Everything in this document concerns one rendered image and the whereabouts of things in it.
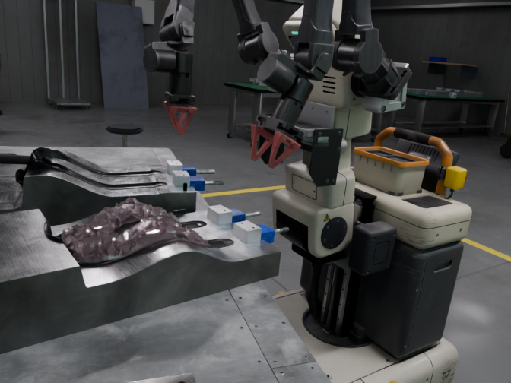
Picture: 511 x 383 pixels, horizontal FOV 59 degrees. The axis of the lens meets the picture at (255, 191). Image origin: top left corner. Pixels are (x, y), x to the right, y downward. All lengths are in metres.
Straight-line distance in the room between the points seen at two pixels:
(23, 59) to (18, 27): 0.53
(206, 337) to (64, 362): 0.20
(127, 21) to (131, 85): 1.17
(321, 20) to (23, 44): 8.42
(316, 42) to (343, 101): 0.29
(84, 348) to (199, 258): 0.22
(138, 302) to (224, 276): 0.16
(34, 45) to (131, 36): 1.69
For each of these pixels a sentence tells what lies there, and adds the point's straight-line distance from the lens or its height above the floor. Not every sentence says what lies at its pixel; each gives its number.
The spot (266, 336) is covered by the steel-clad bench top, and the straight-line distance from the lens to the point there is 0.74.
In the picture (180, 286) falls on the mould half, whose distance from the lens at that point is 0.79.
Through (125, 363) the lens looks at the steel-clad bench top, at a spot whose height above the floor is 0.80.
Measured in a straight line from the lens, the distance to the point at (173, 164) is 1.23.
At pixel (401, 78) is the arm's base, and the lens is 1.18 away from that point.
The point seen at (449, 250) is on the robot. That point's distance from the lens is 1.58.
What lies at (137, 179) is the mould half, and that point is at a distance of 1.20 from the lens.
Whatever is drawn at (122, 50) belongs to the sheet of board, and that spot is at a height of 1.03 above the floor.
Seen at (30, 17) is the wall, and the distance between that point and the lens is 9.27.
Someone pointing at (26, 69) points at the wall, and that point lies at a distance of 9.27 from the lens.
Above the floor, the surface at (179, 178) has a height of 0.91.
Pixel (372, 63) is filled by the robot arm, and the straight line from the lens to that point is 1.10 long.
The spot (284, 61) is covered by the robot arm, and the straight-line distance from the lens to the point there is 0.98.
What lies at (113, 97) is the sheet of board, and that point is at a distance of 8.91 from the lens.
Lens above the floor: 1.22
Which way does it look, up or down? 17 degrees down
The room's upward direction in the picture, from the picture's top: 5 degrees clockwise
